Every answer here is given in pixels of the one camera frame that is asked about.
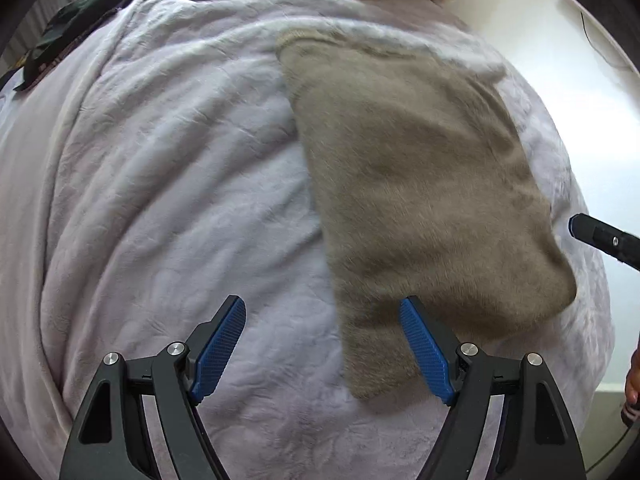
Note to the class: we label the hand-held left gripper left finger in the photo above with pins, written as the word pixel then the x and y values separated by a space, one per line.
pixel 220 345

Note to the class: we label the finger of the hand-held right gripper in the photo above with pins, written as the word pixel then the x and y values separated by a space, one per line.
pixel 605 241

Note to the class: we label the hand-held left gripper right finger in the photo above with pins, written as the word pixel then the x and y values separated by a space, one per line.
pixel 425 350

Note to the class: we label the taupe fuzzy garment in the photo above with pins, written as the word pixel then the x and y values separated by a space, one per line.
pixel 425 185

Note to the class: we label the person's bare leg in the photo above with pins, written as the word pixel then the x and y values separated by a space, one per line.
pixel 633 375

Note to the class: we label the lavender bed blanket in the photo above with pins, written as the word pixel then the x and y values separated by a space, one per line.
pixel 150 185

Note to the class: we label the dark green cloth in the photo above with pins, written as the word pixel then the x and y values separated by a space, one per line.
pixel 75 25

